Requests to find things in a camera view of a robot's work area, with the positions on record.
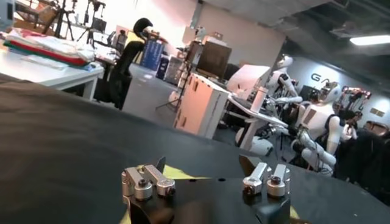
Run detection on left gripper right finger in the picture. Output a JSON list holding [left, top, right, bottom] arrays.
[[238, 154, 290, 197]]

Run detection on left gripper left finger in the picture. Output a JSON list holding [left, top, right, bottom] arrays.
[[121, 156, 177, 201]]

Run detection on yellow-green printed t-shirt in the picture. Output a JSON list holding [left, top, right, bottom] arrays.
[[120, 164, 301, 224]]

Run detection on person in black clothes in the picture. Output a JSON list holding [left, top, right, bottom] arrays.
[[333, 109, 390, 201]]

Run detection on stack of folded clothes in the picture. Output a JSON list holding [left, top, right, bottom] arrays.
[[2, 27, 96, 67]]

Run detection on small white standing desk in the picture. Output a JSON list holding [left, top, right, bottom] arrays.
[[227, 94, 289, 152]]

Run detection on white humanoid robot right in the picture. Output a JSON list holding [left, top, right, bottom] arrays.
[[236, 81, 344, 177]]

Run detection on white bottle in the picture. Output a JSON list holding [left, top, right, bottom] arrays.
[[250, 86, 269, 113]]

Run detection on tall white cardboard box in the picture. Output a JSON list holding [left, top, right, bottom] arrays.
[[172, 72, 230, 139]]

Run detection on black office chair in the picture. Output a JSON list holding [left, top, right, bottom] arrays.
[[94, 17, 155, 110]]

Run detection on matte dark brown table cover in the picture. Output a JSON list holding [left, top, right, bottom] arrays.
[[0, 72, 138, 224]]

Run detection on blue storage crates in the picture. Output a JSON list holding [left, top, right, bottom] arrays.
[[140, 39, 167, 72]]

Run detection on black monitor screen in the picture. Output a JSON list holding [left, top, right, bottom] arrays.
[[196, 41, 233, 80]]

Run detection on large white desk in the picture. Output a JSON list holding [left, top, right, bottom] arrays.
[[0, 48, 105, 101]]

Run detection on black tripod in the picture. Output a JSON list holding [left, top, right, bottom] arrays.
[[76, 0, 108, 46], [53, 0, 76, 40]]

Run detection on ceiling light panel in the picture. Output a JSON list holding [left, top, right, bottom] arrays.
[[349, 35, 390, 46]]

